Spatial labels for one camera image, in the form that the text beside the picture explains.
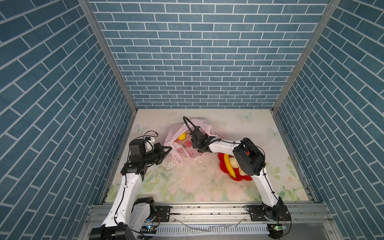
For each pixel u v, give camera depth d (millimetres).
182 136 990
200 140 792
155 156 688
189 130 788
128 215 432
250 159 567
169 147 783
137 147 601
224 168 866
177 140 996
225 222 723
